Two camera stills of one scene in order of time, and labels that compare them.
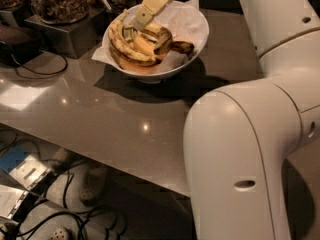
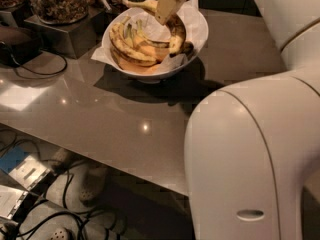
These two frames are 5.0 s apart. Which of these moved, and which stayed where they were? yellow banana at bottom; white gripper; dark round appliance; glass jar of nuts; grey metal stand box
Moved: white gripper
Stayed: yellow banana at bottom; dark round appliance; glass jar of nuts; grey metal stand box
